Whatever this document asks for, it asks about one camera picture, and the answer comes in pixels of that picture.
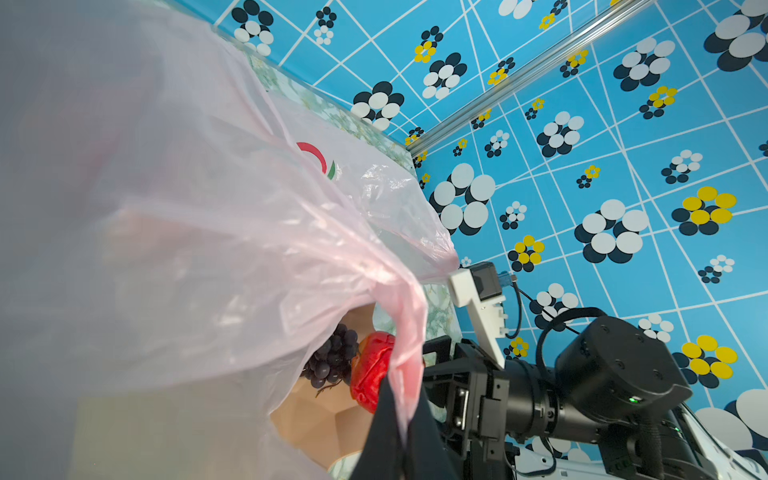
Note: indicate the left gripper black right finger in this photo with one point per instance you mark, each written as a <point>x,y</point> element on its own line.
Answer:
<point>425,455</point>

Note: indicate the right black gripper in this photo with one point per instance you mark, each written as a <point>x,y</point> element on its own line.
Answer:
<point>486,404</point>

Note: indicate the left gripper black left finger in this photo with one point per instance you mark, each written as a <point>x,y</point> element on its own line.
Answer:
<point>382,455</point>

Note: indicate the red strawberry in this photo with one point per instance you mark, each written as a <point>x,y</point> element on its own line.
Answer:
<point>369,368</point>

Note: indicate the dark purple grape bunch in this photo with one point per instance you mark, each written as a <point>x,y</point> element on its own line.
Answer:
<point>331,363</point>

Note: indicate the pink plastic bag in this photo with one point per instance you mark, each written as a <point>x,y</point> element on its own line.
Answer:
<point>176,241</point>

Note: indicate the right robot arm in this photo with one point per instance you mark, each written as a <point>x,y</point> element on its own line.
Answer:
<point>612,387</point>

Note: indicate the pink scalloped fruit plate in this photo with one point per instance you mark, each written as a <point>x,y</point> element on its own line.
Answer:
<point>326,426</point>

